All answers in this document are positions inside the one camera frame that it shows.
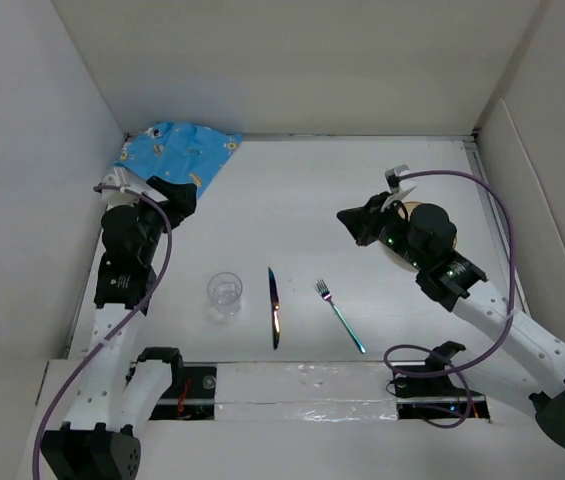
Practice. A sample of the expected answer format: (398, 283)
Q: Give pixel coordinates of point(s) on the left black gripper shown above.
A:
(180, 201)

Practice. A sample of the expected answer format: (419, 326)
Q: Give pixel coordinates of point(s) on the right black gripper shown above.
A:
(362, 221)

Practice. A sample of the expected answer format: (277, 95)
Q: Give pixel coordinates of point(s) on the blue space-print cloth placemat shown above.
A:
(179, 153)

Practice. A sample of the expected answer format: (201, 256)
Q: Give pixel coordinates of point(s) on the beige ceramic plate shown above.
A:
(422, 234)

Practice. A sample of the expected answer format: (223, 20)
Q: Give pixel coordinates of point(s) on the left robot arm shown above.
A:
(89, 430)

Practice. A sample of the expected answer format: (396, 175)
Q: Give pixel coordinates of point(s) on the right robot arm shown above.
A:
(537, 385)

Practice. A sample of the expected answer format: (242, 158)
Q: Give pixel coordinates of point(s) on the iridescent fork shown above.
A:
(326, 295)

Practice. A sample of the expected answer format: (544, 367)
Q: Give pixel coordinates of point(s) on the clear plastic cup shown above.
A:
(224, 292)

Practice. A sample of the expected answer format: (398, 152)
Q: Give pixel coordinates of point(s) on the iridescent table knife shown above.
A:
(275, 306)

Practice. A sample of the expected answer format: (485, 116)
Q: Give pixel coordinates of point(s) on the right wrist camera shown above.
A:
(398, 188)

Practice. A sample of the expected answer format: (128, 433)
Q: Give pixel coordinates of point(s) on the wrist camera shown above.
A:
(117, 181)
(398, 188)

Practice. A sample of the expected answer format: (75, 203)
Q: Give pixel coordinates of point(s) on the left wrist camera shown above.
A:
(117, 181)

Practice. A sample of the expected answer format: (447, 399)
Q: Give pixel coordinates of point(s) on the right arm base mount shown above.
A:
(434, 399)

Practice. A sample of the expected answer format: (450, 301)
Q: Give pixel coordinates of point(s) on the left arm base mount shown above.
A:
(191, 397)

